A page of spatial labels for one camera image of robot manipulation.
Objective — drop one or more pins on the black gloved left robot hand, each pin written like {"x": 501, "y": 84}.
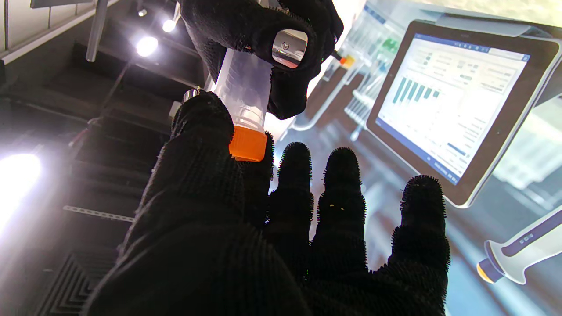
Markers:
{"x": 210, "y": 228}

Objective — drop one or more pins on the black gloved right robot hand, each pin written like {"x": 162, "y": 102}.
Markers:
{"x": 259, "y": 39}

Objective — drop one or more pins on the clear plastic test tube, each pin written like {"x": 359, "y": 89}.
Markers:
{"x": 243, "y": 87}

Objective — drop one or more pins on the orange tube cap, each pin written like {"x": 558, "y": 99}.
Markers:
{"x": 248, "y": 142}

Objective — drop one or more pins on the round bright spot lamp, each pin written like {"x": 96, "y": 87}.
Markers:
{"x": 168, "y": 25}
{"x": 146, "y": 46}

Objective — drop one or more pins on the printed laboratory backdrop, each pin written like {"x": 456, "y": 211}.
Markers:
{"x": 439, "y": 109}

